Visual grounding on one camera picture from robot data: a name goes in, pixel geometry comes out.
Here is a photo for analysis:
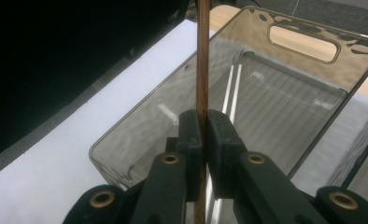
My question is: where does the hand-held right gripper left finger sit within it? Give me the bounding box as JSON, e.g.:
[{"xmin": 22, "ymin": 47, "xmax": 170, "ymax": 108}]
[{"xmin": 166, "ymin": 109, "xmax": 205, "ymax": 202}]

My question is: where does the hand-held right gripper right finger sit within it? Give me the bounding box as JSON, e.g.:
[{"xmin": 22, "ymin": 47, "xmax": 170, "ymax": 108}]
[{"xmin": 206, "ymin": 109, "xmax": 248, "ymax": 200}]

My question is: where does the smoky transparent plastic bin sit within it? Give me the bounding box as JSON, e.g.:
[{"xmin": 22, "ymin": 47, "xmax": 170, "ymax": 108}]
[{"xmin": 88, "ymin": 5, "xmax": 368, "ymax": 224}]

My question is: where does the brown wooden chopstick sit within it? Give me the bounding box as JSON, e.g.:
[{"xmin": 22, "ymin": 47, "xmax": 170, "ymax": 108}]
[{"xmin": 193, "ymin": 0, "xmax": 212, "ymax": 224}]

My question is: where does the black curtain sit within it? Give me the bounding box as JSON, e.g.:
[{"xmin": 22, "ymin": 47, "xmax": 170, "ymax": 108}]
[{"xmin": 0, "ymin": 0, "xmax": 191, "ymax": 164}]

